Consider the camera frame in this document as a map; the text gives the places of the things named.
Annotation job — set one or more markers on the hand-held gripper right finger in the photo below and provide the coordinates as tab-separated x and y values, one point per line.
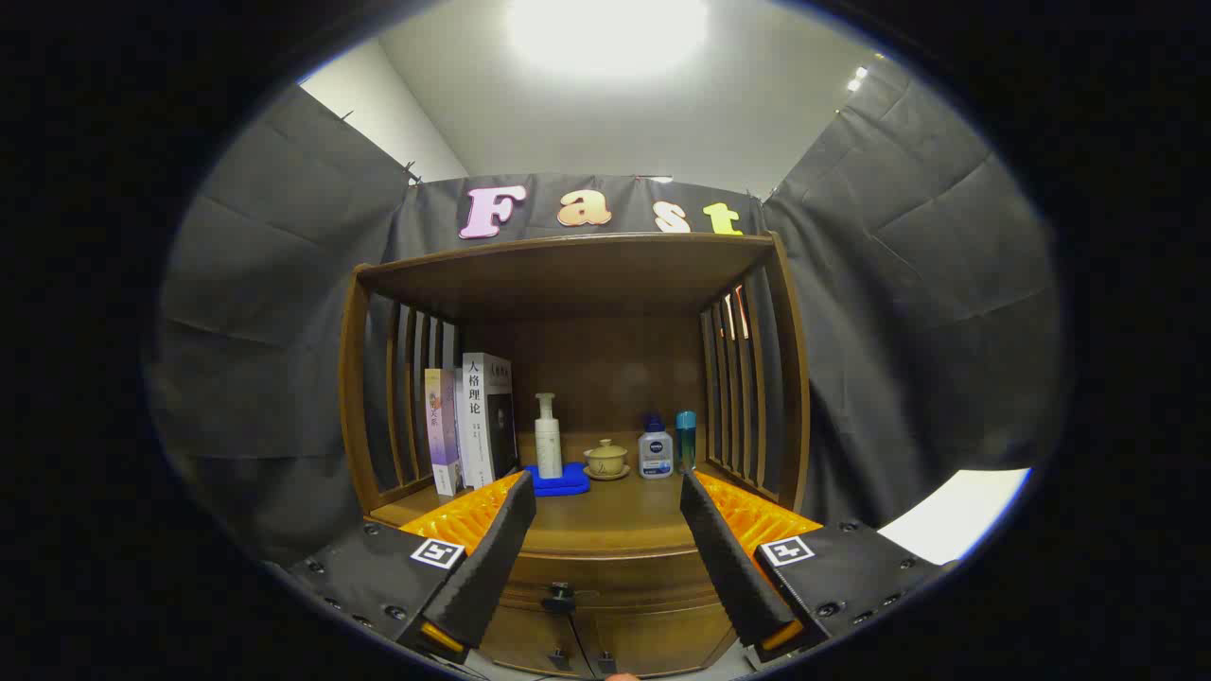
728	567

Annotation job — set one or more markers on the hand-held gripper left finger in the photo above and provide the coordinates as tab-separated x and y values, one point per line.
487	567

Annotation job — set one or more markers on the black drawer knob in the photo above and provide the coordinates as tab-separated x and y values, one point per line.
559	598

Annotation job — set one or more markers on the wooden drawer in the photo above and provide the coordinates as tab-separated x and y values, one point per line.
643	582

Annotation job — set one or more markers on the wooden cabinet door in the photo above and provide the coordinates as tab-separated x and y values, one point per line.
662	638
520	638

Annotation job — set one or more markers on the wooden countertop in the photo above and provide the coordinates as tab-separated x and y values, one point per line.
605	520

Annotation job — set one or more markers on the wooden cabinet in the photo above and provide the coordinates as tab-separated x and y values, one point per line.
568	274

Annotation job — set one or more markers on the blue folded cloth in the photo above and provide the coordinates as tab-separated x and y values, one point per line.
558	484

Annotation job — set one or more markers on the teal slim bottle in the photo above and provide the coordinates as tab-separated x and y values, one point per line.
686	440

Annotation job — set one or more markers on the thin white book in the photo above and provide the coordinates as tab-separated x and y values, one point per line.
463	435

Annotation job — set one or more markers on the clear bottle with blue cap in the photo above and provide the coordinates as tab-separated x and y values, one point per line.
655	454

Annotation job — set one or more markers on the white pump bottle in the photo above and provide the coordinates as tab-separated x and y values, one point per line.
548	445

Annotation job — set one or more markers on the purple book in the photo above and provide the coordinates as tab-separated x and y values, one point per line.
441	435

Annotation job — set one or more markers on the thick white and black book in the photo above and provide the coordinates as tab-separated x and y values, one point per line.
484	426

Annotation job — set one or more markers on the yellow lidded teacup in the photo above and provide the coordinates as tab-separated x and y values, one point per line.
605	461

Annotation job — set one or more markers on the white flat panel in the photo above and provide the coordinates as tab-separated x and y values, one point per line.
956	515

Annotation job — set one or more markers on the black backdrop cloth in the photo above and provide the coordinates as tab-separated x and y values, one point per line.
284	284

